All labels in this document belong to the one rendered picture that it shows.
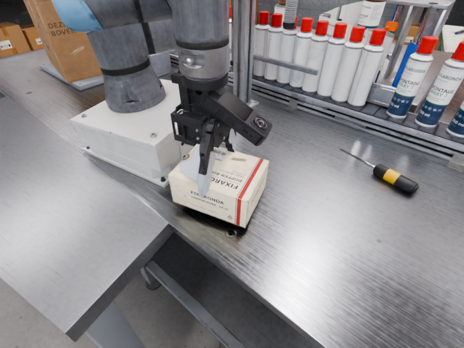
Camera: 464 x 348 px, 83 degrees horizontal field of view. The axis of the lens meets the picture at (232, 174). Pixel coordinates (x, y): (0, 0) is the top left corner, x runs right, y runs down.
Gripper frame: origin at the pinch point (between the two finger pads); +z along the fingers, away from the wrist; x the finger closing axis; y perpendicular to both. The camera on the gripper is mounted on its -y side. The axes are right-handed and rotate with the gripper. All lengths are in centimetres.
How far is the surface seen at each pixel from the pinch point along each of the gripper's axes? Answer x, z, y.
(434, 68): -94, 2, -49
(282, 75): -54, -1, 2
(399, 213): -11.6, 7.3, -35.3
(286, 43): -54, -11, 2
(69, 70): -32, 1, 78
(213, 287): -7, 68, 8
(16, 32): -187, 49, 368
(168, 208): 6.7, 7.3, 9.4
